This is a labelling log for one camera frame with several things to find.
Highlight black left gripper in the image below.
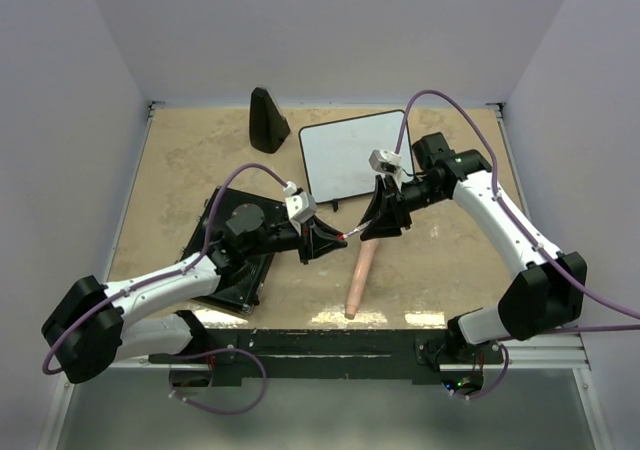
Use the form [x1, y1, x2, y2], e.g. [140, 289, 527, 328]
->
[244, 213, 346, 264]

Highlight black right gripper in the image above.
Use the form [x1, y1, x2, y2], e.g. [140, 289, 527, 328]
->
[357, 173, 447, 241]

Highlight red capped whiteboard marker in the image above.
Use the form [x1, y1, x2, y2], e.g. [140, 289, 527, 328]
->
[342, 221, 370, 240]

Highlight white whiteboard black frame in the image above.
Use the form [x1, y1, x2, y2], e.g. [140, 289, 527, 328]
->
[299, 110, 404, 203]

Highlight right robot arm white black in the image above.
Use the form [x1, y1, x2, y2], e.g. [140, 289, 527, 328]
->
[361, 133, 587, 363]

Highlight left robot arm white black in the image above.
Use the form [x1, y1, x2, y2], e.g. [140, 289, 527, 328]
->
[41, 204, 347, 383]

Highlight pink toy microphone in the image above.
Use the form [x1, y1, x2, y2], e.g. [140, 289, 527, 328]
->
[344, 239, 379, 320]

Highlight black hard case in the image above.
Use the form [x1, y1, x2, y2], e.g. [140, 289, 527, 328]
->
[193, 188, 285, 314]

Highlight black cone-shaped object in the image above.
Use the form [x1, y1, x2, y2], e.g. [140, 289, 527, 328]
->
[249, 87, 291, 154]

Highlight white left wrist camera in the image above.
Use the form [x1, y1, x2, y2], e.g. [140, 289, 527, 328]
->
[283, 181, 317, 231]

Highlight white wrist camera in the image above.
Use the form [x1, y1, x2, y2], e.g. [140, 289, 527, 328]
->
[369, 149, 402, 176]
[283, 181, 317, 231]

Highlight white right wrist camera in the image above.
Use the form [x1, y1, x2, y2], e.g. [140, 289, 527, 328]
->
[369, 149, 402, 176]

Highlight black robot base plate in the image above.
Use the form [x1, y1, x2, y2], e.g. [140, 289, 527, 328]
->
[149, 329, 504, 387]

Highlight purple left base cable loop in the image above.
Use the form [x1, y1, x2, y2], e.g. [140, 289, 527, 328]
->
[168, 348, 267, 415]

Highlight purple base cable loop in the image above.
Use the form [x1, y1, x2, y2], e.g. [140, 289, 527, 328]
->
[448, 348, 512, 401]
[168, 348, 267, 415]

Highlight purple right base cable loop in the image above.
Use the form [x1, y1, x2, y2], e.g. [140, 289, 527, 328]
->
[448, 348, 512, 401]

